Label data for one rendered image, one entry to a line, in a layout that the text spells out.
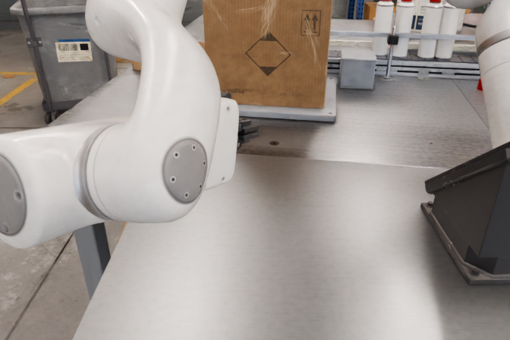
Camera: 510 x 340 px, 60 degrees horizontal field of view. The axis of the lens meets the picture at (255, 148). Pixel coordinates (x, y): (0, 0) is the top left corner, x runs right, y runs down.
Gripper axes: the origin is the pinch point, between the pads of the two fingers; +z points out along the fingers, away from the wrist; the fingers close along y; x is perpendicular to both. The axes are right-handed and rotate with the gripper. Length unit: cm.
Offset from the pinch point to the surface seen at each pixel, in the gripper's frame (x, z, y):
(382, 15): 11, 94, 21
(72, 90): 228, 146, -38
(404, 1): 5, 96, 25
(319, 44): 12, 51, 11
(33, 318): 102, 33, -94
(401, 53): 4, 99, 10
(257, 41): 26, 45, 10
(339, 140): 2.3, 45.7, -9.4
